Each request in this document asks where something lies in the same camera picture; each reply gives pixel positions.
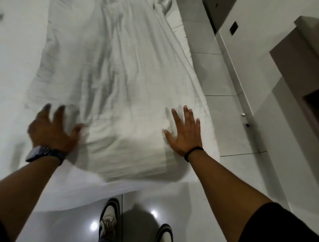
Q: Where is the person's right hand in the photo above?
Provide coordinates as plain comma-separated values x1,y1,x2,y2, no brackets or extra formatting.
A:
163,105,203,157

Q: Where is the person's left hand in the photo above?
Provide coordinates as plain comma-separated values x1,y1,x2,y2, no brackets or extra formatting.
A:
27,103,85,153

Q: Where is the white duvet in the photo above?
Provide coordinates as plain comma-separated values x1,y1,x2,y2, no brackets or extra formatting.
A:
24,0,221,183

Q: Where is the person's right forearm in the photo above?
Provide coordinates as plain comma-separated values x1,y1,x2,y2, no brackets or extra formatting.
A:
187,150,273,242

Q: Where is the person's left forearm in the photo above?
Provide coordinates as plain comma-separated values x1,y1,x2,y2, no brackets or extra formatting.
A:
0,156,62,242

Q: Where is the black wristband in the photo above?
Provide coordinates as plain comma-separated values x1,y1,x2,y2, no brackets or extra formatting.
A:
184,146,204,163

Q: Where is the dark smartwatch with perforated band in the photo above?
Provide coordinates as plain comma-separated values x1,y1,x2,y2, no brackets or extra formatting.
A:
26,146,68,165

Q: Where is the bed with white sheet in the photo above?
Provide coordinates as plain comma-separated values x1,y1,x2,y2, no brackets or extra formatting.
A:
0,0,221,213

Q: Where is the black and white shoe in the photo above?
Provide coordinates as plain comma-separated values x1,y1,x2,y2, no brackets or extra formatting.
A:
98,198,121,242
156,224,174,242

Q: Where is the dark grey door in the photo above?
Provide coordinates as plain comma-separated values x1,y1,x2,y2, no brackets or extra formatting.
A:
202,0,238,34

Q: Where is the black shirt sleeve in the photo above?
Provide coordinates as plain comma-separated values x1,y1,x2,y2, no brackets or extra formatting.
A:
238,202,319,242

